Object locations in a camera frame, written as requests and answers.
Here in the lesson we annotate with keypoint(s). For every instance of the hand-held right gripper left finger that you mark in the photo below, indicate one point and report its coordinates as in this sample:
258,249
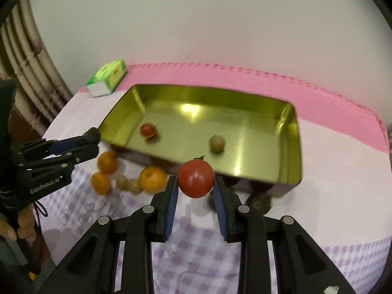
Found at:
172,203

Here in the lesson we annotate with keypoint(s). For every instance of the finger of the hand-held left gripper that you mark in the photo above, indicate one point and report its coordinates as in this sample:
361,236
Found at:
79,158
66,145

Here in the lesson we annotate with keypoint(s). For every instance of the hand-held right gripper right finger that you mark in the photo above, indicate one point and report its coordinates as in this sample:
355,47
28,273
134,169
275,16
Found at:
219,209

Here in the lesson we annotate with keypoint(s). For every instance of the orange mandarin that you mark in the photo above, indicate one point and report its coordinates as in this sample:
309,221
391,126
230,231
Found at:
100,183
107,162
152,179

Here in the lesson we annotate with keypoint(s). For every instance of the red cherry tomato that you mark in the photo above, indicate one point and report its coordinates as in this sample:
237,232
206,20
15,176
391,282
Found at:
196,176
147,130

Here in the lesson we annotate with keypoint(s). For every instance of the dark brown round fruit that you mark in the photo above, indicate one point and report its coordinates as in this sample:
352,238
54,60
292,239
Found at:
260,203

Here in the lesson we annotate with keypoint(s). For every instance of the gold metal tray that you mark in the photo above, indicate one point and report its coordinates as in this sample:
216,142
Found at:
245,134

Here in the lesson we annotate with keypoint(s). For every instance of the person's left hand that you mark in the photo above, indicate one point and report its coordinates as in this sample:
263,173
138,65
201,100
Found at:
27,223

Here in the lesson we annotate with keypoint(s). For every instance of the green tissue pack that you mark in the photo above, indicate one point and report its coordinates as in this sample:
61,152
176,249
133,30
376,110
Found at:
107,73

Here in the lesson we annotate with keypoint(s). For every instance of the beige striped curtain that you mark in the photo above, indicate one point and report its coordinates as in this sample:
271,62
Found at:
30,67

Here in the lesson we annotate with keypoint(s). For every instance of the pink and purple checked tablecloth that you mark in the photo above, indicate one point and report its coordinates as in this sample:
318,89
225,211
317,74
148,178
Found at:
337,174

